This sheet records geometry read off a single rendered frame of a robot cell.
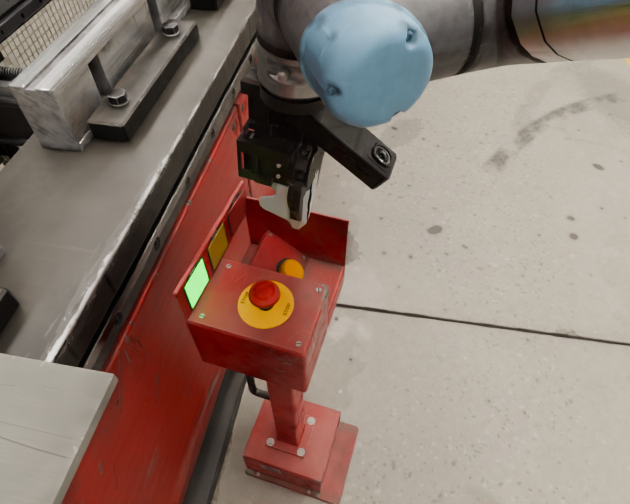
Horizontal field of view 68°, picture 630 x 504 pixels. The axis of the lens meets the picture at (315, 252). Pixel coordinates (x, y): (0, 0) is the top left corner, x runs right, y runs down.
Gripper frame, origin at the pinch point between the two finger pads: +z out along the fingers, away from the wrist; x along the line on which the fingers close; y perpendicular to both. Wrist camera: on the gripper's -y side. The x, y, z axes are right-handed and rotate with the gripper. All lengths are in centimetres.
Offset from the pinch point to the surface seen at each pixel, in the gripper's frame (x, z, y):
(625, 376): -42, 76, -90
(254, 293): 10.5, 3.2, 2.6
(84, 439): 34.5, -15.8, 3.5
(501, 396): -25, 79, -56
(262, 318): 12.1, 5.8, 1.0
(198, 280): 11.1, 3.4, 9.8
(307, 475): 13, 71, -10
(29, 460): 36.5, -15.8, 5.8
